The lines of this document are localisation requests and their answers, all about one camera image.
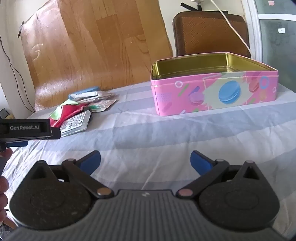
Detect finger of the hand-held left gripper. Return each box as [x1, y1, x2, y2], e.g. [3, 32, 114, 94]
[6, 141, 29, 148]

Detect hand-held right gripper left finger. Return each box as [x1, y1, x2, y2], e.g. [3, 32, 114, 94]
[30, 150, 115, 199]

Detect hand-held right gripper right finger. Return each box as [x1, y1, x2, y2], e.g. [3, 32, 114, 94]
[177, 150, 263, 199]

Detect light green cloth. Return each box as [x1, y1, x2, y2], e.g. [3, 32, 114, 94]
[50, 100, 80, 121]

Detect printed clear plastic packet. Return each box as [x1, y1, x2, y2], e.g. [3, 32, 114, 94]
[59, 110, 92, 137]

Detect magenta cloth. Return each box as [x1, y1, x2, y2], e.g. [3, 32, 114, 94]
[50, 103, 90, 128]

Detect coloured marker pack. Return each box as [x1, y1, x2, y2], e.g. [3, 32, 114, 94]
[89, 99, 117, 113]

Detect white plastic packet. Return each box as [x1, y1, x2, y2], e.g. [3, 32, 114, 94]
[68, 91, 105, 100]

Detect pink macaron print tin box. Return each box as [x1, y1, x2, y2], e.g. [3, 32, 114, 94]
[150, 52, 278, 116]

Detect small blue box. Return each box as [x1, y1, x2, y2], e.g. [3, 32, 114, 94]
[79, 86, 100, 94]

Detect person's left hand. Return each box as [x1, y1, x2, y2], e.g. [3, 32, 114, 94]
[0, 148, 13, 224]

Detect striped bed sheet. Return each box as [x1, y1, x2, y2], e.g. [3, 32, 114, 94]
[0, 79, 296, 241]

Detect black tape strip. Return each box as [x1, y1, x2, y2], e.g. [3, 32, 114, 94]
[180, 2, 204, 12]
[17, 21, 25, 39]

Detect brown woven mat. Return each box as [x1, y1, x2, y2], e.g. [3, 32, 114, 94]
[172, 10, 251, 58]

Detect frosted glass door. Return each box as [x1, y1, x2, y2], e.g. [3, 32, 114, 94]
[243, 0, 296, 70]

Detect thin dark wall cable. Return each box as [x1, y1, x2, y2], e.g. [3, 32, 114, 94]
[0, 35, 37, 114]

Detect wood grain wall sheet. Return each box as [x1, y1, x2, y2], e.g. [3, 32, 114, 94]
[18, 0, 174, 113]

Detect white power cable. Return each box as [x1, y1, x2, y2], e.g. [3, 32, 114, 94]
[209, 0, 252, 54]

